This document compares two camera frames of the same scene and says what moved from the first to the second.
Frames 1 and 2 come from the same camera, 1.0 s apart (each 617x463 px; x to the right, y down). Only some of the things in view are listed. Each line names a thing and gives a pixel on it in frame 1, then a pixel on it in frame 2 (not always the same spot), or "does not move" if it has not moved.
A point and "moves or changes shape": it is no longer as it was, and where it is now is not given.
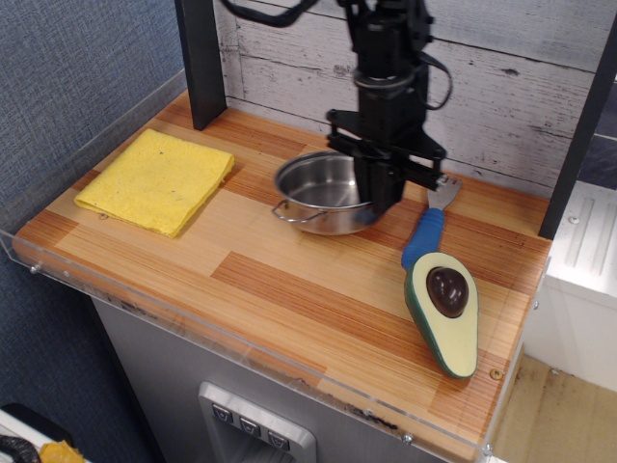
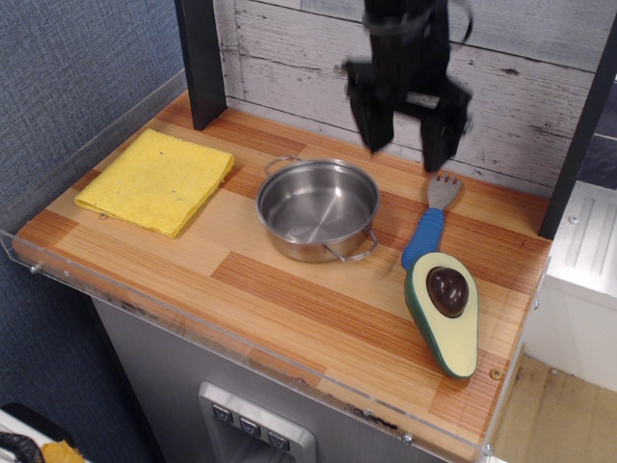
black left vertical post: [202, 59] does not move
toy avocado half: [442, 295] does not move
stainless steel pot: [321, 194] moves or changes shape
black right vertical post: [601, 95] does not move
